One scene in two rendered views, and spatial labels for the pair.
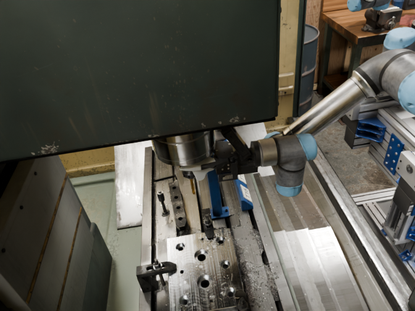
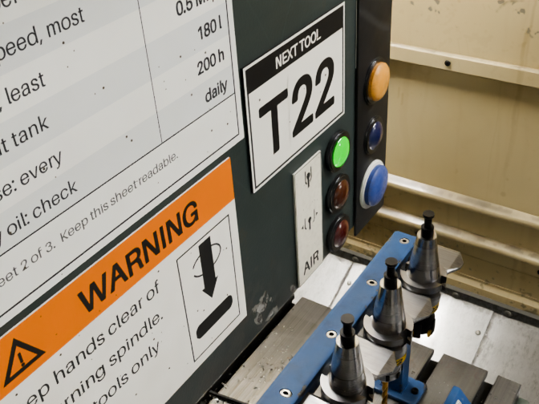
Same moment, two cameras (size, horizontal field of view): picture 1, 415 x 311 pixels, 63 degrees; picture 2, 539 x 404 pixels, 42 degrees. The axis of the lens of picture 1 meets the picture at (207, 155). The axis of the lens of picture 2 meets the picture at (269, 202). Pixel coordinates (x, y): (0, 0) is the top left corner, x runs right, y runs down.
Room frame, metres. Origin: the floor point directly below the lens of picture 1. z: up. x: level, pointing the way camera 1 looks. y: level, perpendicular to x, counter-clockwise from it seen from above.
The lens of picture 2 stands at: (0.63, -0.34, 1.88)
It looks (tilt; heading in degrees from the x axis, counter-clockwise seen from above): 35 degrees down; 38
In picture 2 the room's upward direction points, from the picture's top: 4 degrees counter-clockwise
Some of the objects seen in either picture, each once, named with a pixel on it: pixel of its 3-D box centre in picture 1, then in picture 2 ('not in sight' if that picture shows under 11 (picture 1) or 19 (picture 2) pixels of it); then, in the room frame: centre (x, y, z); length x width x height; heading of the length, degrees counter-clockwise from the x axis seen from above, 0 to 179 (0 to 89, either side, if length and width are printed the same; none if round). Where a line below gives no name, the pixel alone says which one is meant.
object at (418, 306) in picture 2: not in sight; (406, 304); (1.28, -0.05, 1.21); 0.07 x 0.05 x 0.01; 92
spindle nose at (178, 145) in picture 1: (181, 128); not in sight; (0.70, 0.05, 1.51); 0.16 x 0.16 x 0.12
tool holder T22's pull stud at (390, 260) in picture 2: not in sight; (391, 272); (1.22, -0.05, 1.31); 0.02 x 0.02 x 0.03
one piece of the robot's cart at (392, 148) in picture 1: (392, 154); not in sight; (1.12, -0.82, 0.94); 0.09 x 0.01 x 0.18; 3
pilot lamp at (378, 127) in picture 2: not in sight; (374, 135); (1.00, -0.14, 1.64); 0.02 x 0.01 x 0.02; 2
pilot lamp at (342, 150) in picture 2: not in sight; (339, 151); (0.95, -0.14, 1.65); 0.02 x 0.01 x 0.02; 2
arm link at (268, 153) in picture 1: (264, 152); not in sight; (0.71, -0.15, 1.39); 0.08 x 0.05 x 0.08; 2
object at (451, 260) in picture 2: not in sight; (438, 258); (1.39, -0.05, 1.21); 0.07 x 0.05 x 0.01; 92
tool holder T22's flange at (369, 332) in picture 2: not in sight; (387, 329); (1.22, -0.05, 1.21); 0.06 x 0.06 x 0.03
